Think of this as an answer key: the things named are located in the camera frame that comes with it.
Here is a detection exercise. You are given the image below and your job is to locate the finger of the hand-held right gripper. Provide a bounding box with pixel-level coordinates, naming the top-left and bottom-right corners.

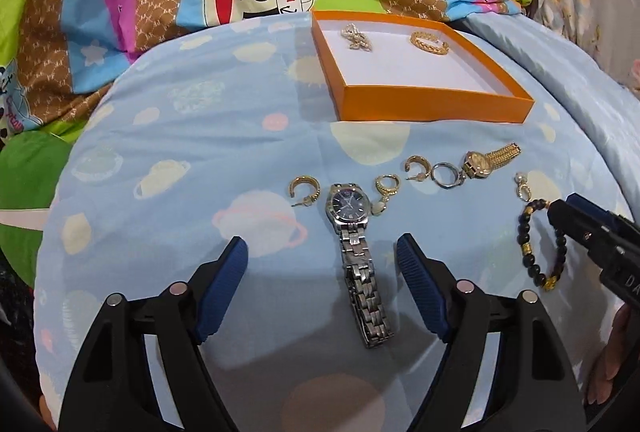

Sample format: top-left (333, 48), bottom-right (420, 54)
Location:
top-left (547, 200), bottom-right (627, 274)
top-left (567, 193), bottom-right (640, 254)

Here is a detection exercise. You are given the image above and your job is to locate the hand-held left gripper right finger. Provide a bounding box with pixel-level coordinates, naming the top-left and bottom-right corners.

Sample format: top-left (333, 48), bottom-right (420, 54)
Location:
top-left (396, 233), bottom-right (586, 432)

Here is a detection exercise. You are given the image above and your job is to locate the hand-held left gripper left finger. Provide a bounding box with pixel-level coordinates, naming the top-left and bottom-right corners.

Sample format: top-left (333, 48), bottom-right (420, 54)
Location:
top-left (60, 236), bottom-right (249, 432)

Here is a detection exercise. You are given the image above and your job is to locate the black bead bracelet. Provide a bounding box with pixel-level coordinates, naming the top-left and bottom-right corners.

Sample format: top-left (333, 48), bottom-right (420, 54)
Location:
top-left (517, 197), bottom-right (568, 291)

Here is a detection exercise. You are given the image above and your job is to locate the silver wristwatch with blue dial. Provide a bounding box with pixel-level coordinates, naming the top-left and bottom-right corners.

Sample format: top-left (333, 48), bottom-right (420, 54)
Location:
top-left (325, 182), bottom-right (395, 349)

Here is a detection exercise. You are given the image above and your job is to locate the small gold pearl earring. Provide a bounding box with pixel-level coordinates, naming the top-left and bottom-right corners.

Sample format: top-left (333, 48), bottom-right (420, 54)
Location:
top-left (515, 172), bottom-right (536, 203)

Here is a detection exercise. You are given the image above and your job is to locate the gold drop earring with pendant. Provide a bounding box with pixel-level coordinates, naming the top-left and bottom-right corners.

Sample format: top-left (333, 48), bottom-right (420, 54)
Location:
top-left (372, 175), bottom-right (399, 216)

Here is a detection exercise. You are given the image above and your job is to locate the silver ring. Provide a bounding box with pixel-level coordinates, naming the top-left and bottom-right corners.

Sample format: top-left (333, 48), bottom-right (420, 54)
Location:
top-left (431, 162), bottom-right (465, 189)

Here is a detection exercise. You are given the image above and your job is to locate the gold wristwatch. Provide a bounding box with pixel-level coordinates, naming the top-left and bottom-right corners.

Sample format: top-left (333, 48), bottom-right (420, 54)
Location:
top-left (460, 142), bottom-right (522, 180)

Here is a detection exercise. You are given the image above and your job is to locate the gold hoop earring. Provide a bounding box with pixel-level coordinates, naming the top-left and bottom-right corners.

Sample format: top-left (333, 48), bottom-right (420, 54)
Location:
top-left (288, 175), bottom-right (322, 209)
top-left (404, 155), bottom-right (431, 183)

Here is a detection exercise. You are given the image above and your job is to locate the orange shallow box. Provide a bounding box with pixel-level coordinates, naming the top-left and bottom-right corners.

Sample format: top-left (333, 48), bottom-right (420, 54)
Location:
top-left (311, 10), bottom-right (535, 123)

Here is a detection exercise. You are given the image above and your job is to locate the person's right hand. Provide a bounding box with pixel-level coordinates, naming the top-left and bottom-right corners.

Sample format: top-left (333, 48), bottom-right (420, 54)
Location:
top-left (585, 304), bottom-right (633, 409)

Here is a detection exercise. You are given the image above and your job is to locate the light blue planet-print sheet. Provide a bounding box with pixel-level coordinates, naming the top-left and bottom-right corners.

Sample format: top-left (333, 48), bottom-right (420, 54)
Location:
top-left (30, 12), bottom-right (640, 432)

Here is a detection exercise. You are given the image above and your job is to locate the green pillow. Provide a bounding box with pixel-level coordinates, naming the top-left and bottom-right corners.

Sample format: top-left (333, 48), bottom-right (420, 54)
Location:
top-left (0, 131), bottom-right (77, 284)

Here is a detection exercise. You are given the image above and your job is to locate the pearl bow brooch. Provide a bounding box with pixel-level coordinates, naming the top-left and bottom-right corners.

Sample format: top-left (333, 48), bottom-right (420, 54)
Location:
top-left (341, 24), bottom-right (373, 54)

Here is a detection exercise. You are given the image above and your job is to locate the gold chain bracelet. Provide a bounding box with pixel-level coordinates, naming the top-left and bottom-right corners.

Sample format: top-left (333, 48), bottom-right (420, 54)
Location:
top-left (410, 31), bottom-right (445, 59)

